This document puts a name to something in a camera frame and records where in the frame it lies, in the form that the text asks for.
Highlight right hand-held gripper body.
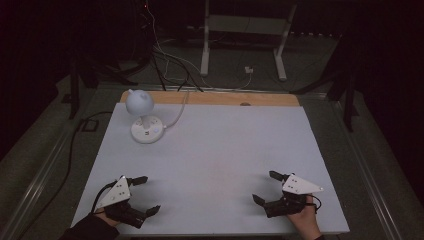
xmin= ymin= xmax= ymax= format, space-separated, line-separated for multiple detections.
xmin=262 ymin=172 xmax=325 ymax=219

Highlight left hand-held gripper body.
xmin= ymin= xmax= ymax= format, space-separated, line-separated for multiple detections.
xmin=95 ymin=175 xmax=148 ymax=230

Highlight person's left hand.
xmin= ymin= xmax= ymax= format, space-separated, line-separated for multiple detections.
xmin=93 ymin=208 xmax=120 ymax=228

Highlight person's right hand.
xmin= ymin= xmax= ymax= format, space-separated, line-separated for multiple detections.
xmin=286 ymin=194 xmax=323 ymax=240

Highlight white table mat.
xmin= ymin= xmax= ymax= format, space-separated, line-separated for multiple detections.
xmin=70 ymin=102 xmax=351 ymax=236

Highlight white round desk lamp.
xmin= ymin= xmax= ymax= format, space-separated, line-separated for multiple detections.
xmin=124 ymin=88 xmax=166 ymax=145

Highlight wooden table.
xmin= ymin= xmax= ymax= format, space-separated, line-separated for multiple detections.
xmin=119 ymin=90 xmax=301 ymax=108

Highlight black stand legs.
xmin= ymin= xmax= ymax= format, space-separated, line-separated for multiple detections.
xmin=61 ymin=56 xmax=139 ymax=120
xmin=289 ymin=56 xmax=361 ymax=133

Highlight white metal stand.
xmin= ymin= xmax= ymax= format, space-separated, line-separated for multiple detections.
xmin=199 ymin=0 xmax=298 ymax=82

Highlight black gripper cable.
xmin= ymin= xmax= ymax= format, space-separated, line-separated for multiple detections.
xmin=310 ymin=194 xmax=323 ymax=212
xmin=90 ymin=181 xmax=118 ymax=215

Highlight black floor cable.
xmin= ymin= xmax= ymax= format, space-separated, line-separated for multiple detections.
xmin=15 ymin=110 xmax=114 ymax=240

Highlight white lamp cable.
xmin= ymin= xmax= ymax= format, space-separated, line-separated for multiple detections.
xmin=162 ymin=89 xmax=190 ymax=130

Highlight bundle of black cables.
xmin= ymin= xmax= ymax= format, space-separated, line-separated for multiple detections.
xmin=146 ymin=43 xmax=205 ymax=93

